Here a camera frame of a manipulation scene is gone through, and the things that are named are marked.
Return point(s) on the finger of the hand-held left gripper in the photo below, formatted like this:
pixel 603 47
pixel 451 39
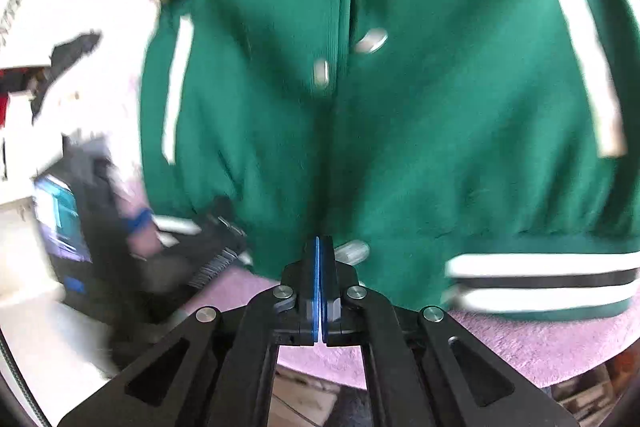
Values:
pixel 220 264
pixel 222 217

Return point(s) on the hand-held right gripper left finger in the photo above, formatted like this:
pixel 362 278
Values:
pixel 300 289

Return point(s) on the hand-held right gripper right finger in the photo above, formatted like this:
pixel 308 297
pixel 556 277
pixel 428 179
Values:
pixel 340 289

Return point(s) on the green varsity jacket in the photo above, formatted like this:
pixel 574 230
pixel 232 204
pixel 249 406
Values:
pixel 400 132

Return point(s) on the floral pink blanket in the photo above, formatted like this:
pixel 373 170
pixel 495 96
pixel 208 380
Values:
pixel 500 347

